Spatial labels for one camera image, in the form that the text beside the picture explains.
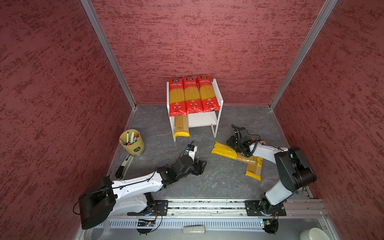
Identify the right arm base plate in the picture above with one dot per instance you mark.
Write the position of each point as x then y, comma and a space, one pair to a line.
255, 208

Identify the white bowl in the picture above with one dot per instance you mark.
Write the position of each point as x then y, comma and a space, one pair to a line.
314, 234

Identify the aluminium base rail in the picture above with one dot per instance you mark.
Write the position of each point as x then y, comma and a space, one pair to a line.
218, 214

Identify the yellow pasta bag underneath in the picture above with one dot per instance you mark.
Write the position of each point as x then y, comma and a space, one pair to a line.
255, 171

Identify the red spaghetti bag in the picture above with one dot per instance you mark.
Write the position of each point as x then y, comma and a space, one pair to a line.
207, 93
192, 95
177, 98

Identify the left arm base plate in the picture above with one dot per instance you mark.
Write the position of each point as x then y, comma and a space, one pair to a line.
159, 208

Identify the yellow pasta bag front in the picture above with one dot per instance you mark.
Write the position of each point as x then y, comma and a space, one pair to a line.
181, 126

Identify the grey stapler tool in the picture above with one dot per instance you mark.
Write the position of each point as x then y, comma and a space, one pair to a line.
123, 168

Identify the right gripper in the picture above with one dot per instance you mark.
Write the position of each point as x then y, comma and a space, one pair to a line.
230, 140

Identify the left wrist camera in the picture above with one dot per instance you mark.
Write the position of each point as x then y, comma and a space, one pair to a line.
191, 150

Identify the yellow pen holder cup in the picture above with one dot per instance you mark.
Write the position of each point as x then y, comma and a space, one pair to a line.
132, 142

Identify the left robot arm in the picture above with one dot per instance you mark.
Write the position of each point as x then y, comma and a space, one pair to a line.
110, 198

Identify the clear tape roll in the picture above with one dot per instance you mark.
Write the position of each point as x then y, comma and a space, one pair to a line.
106, 229

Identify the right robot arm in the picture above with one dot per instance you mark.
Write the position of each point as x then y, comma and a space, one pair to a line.
295, 171

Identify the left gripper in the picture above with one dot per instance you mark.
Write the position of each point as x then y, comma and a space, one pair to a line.
198, 168

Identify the yellow pasta bag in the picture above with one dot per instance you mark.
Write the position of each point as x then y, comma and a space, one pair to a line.
181, 126
228, 152

